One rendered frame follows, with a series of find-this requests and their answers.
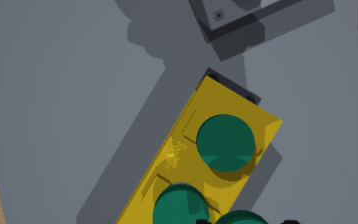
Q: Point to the grey button housing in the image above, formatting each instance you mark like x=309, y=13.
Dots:
x=227, y=15

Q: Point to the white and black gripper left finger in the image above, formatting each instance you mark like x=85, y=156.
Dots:
x=202, y=221

